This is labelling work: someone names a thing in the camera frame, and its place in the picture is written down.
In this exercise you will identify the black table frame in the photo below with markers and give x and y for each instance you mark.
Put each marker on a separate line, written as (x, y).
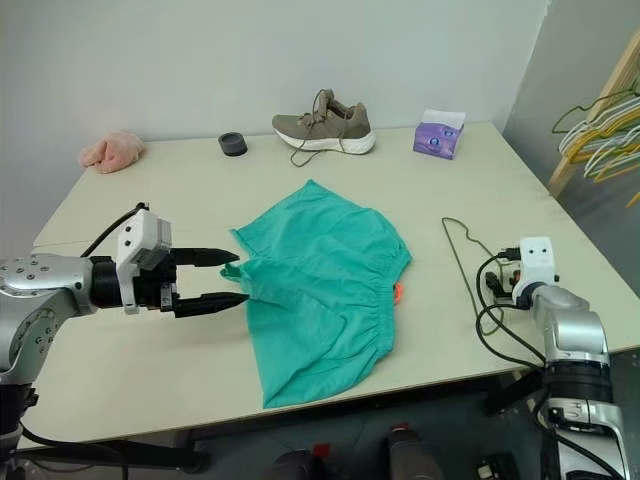
(170, 450)

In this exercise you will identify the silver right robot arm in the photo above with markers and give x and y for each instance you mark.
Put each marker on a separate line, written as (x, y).
(570, 320)

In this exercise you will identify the dark rounded shape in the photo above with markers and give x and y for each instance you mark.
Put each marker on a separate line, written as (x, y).
(292, 465)
(410, 452)

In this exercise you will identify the pink fluffy cloth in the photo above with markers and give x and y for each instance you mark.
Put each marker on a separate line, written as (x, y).
(112, 152)

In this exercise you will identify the wooden clothes rack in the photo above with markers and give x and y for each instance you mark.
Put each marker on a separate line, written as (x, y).
(607, 95)

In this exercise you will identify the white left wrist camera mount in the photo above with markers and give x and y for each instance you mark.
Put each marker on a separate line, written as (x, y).
(134, 235)

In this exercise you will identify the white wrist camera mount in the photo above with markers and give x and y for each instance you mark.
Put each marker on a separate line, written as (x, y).
(537, 262)
(134, 235)

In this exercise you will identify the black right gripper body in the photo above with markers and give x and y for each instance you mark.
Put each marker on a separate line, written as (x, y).
(507, 287)

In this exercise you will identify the teal green shorts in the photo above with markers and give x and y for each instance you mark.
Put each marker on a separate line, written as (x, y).
(320, 285)

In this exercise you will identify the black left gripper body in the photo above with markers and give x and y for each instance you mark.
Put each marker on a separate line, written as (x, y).
(150, 287)

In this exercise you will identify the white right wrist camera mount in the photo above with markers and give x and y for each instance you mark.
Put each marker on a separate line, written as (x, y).
(537, 262)

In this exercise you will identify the purple tissue pack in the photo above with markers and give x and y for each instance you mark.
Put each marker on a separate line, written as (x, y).
(439, 137)

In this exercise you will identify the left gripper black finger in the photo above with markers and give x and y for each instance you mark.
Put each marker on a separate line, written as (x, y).
(210, 304)
(205, 256)

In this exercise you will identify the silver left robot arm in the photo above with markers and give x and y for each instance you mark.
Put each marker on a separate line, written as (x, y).
(45, 280)

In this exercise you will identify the taupe sneaker with white sole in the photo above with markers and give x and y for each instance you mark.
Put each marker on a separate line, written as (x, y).
(330, 127)

